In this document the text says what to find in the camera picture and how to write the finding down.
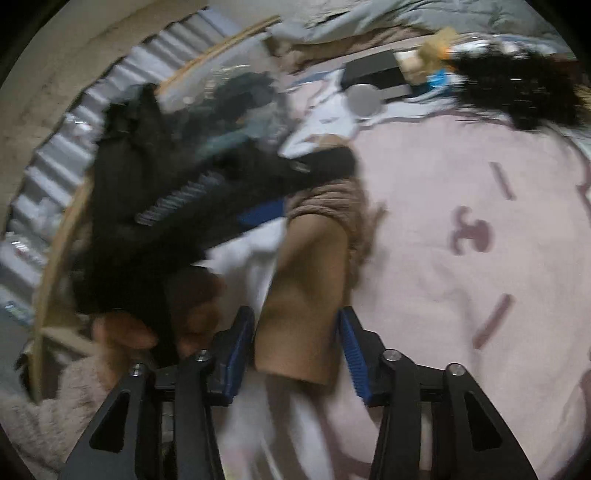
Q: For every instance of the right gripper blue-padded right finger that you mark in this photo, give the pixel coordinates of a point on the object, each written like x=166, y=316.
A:
x=471, y=440

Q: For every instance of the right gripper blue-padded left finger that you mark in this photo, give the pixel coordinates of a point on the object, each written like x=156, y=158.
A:
x=158, y=424

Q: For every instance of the cardboard tube with yarn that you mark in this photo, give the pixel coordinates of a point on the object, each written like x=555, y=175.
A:
x=329, y=235

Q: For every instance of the black feather bundle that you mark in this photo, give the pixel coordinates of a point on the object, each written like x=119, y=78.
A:
x=532, y=89

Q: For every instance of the clear plastic storage bin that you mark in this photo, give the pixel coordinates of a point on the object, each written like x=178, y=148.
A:
x=233, y=94

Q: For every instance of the person's left hand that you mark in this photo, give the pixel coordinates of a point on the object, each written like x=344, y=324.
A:
x=191, y=314

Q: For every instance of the grey curtain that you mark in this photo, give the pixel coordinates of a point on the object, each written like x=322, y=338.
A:
x=45, y=155

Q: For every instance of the wooden bedside shelf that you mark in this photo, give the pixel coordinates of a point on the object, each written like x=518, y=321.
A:
x=69, y=230

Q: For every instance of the grey duvet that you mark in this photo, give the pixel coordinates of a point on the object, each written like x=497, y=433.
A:
x=375, y=23

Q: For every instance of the black book box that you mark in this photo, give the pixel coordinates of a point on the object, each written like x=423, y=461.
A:
x=380, y=70

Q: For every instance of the blue white round item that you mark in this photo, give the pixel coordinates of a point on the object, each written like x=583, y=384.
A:
x=438, y=80

